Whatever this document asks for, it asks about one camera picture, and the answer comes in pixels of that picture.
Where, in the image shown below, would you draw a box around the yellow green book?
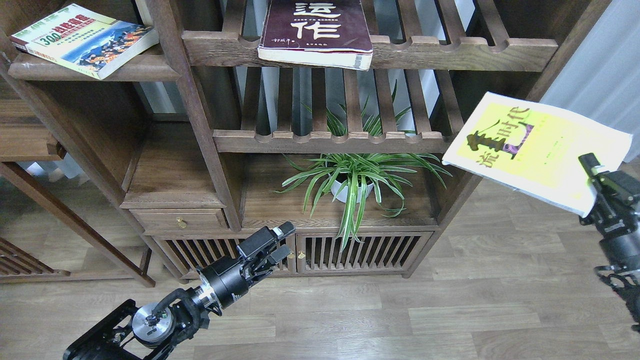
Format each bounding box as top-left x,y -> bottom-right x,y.
442,92 -> 633,217

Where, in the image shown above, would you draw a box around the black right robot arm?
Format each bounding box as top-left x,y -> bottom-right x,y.
578,153 -> 640,322

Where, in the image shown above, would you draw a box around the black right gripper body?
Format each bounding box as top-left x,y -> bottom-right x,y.
580,172 -> 640,273

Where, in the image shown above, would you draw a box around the maroon book white characters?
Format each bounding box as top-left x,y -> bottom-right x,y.
257,0 -> 373,71

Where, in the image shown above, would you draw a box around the book with mountain cover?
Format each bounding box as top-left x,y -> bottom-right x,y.
10,3 -> 159,80

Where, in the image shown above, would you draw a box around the brass drawer knob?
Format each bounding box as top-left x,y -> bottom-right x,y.
176,217 -> 188,229

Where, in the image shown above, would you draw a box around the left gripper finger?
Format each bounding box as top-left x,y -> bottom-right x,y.
267,244 -> 291,267
237,222 -> 296,260

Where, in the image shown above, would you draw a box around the green spider plant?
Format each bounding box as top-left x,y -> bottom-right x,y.
272,80 -> 453,252

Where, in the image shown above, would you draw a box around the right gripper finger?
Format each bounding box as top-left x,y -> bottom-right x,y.
578,153 -> 608,181

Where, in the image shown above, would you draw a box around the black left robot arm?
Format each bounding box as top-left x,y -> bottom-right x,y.
62,221 -> 295,360

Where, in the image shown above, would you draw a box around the white curtain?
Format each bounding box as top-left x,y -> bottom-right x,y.
541,0 -> 640,163

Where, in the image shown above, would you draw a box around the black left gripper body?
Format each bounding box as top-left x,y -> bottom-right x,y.
196,252 -> 275,313

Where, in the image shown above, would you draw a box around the white plant pot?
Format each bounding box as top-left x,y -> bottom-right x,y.
330,173 -> 374,204

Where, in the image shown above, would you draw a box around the dark wooden bookshelf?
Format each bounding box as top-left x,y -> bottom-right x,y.
1,0 -> 610,280

